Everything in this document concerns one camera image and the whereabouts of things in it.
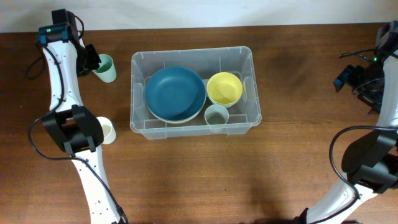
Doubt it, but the grey translucent cup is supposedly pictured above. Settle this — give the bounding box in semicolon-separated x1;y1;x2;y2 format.
204;105;229;125

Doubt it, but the cream cup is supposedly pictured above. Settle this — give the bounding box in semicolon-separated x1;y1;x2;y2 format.
96;116;116;144

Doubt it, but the mint green small bowl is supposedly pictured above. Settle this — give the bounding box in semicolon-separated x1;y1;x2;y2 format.
208;96;240;108

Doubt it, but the dark blue bowl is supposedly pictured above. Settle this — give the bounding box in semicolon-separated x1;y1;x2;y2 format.
145;67;206;120

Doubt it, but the clear plastic storage bin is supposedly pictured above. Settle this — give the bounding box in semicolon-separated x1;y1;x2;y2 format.
130;46;262;140

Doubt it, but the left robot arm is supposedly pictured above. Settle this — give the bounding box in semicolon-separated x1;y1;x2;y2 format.
37;9;128;223

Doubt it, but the yellow small bowl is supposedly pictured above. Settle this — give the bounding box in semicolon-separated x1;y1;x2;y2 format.
206;72;243;103

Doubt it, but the mint green cup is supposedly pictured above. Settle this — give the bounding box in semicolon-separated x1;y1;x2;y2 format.
93;54;117;83

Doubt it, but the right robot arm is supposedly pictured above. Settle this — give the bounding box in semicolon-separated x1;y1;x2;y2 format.
294;21;397;224

